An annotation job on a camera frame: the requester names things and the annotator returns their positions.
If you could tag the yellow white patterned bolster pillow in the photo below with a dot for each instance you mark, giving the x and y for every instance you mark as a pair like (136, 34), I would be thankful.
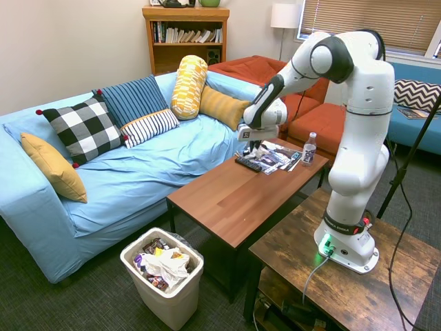
(189, 86)

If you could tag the wooden bookshelf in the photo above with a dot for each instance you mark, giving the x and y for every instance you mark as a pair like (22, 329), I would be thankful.
(148, 51)

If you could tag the clear plastic water bottle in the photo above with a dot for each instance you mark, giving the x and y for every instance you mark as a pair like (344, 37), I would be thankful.
(309, 151)

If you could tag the black white chevron pillow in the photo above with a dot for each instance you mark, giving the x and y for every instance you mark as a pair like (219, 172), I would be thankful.
(417, 93)

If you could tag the purple snack wrapper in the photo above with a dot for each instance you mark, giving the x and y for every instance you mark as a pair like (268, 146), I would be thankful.
(140, 262)

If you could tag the orange sofa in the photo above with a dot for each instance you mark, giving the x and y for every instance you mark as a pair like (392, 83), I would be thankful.
(241, 69)

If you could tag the white crumpled bag trash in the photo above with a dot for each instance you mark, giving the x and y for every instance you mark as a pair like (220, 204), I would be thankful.
(169, 265)

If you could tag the white navy striped lumbar pillow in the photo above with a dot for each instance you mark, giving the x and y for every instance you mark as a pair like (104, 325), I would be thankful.
(151, 125)

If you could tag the rustic wooden robot stand table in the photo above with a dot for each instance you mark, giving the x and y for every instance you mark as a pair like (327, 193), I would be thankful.
(344, 293)

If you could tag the black tv remote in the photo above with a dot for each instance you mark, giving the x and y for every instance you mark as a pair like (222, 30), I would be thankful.
(248, 165)

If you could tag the magazine on couch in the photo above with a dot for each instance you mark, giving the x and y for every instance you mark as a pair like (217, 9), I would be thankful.
(415, 113)

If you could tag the mustard striped pillow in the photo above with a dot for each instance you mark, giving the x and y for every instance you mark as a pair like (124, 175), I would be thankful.
(222, 105)

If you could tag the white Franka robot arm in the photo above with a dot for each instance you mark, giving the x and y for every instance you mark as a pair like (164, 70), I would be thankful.
(361, 138)

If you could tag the orange ottoman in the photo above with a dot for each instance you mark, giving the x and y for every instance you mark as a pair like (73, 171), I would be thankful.
(317, 124)

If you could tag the red-brown wooden coffee table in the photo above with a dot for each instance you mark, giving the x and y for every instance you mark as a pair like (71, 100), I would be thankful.
(241, 200)

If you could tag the white shade floor lamp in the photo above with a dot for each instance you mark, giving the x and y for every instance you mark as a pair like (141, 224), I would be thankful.
(285, 15)

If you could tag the beige plastic trash bin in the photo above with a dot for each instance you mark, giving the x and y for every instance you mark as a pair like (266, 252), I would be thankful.
(162, 303)

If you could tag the black device under stand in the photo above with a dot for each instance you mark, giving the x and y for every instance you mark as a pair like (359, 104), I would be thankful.
(298, 308)

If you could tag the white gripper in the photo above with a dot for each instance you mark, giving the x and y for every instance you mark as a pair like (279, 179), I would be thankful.
(265, 132)

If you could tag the black white checkered pillow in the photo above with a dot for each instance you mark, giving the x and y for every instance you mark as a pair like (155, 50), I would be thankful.
(84, 127)

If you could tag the black camera tripod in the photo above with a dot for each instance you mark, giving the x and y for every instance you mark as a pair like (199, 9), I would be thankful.
(410, 151)

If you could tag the black object on shelf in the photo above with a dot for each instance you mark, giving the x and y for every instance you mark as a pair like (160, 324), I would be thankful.
(177, 3)

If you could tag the wooden window blinds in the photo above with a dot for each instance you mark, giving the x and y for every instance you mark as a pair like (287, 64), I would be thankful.
(396, 20)

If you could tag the teal blue couch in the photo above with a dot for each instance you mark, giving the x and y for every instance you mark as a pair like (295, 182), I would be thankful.
(423, 134)

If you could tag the plain mustard pillow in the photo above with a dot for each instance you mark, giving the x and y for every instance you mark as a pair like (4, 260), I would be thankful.
(55, 169)

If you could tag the green pot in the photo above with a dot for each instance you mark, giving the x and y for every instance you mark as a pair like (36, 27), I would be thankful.
(209, 2)

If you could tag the light blue covered sofa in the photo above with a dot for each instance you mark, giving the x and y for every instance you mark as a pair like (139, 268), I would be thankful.
(138, 172)

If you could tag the business magazine with white lettering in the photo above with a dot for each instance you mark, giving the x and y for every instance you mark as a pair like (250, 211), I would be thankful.
(293, 160)

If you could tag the brown snack wrapper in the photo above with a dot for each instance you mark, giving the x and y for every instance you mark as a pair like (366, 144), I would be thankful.
(155, 245)

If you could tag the dark upright book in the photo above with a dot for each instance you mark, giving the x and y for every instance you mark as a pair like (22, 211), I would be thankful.
(162, 31)
(156, 31)

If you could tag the small black speaker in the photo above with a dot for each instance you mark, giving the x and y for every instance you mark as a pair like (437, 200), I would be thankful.
(213, 56)

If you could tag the blue striped pillow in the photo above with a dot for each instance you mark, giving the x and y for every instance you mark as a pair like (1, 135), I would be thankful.
(132, 96)

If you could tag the dark cover magazine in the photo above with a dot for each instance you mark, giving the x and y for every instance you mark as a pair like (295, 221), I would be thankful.
(275, 158)

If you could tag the pale leaning paperback book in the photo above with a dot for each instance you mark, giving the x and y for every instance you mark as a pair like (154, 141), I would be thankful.
(206, 36)
(179, 36)

